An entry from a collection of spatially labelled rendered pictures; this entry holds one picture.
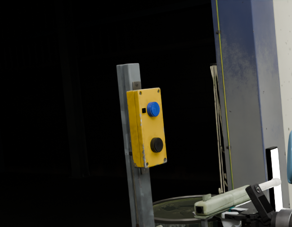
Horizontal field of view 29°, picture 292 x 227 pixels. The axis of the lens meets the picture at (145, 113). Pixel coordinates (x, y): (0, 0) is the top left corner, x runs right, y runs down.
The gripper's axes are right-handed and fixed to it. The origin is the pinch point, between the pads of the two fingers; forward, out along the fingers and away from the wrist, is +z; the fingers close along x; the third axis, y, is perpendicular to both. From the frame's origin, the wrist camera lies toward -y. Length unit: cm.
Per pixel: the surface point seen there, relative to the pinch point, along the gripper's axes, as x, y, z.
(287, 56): 73, -47, 9
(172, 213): 90, 30, 90
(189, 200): 118, 30, 98
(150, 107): -2.4, -33.4, 22.4
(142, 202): -2.7, -1.4, 29.5
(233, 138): 47, -16, 22
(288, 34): 76, -56, 9
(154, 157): -0.7, -16.6, 23.8
